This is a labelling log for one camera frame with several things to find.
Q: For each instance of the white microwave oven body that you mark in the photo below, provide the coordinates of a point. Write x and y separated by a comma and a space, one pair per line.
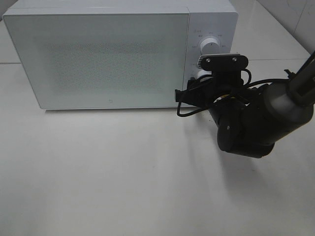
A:
217, 18

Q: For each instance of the white microwave door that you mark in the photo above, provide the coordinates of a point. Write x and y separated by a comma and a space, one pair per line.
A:
101, 61

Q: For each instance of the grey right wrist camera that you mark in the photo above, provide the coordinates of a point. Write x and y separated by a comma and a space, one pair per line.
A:
223, 62

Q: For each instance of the white timer knob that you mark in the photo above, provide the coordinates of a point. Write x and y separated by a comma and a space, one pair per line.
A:
203, 75

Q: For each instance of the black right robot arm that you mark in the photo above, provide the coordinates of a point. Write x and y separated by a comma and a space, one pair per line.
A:
250, 116

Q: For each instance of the upper white power knob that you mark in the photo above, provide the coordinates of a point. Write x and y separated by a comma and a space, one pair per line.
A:
209, 46

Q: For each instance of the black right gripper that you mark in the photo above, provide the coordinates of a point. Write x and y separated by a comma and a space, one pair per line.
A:
203, 91

